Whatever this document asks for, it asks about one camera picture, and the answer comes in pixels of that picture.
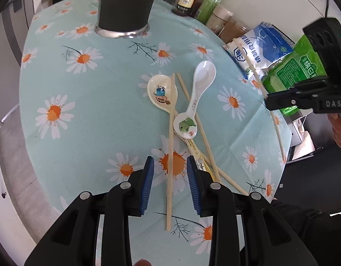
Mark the white lid spice jar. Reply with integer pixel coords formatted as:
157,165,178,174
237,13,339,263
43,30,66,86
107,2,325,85
206,5,234,32

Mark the person's right hand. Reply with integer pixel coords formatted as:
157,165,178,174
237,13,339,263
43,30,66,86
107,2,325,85
327,113,341,151

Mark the light wooden chopstick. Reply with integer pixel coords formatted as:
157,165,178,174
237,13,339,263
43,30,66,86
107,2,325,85
176,73,222,185
235,39,286,164
161,135,249,196
165,73,176,232

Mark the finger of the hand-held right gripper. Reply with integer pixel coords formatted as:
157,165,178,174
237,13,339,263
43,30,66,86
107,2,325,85
287,79,329,95
265,90,320,112

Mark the blue and white salt bag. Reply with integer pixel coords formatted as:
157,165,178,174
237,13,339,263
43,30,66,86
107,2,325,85
223,22,295,80

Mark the daisy print tablecloth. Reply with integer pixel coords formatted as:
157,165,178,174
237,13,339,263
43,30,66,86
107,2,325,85
18,0,293,255

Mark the black jacket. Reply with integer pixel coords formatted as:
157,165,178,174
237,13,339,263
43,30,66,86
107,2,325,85
271,161,341,266

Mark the grey door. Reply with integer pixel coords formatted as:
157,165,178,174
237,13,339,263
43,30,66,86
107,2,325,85
0,0,35,31

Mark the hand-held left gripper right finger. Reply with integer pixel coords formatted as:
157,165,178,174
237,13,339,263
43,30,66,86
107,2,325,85
186,155,318,266

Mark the plain white ceramic spoon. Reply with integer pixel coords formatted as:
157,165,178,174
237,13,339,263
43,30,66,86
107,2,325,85
184,60,217,117

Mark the cream spoon with snail print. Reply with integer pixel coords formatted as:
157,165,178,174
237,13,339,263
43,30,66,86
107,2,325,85
147,75,179,117

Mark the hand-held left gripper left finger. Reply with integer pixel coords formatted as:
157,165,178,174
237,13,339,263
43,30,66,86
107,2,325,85
24,156,155,266

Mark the green sugar bag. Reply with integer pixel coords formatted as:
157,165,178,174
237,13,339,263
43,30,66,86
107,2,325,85
262,35,329,117

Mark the black cylindrical utensil holder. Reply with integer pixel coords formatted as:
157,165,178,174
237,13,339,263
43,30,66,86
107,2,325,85
94,0,163,39

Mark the white spoon with frog print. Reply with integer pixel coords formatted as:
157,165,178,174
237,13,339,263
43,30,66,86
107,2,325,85
173,111,214,178

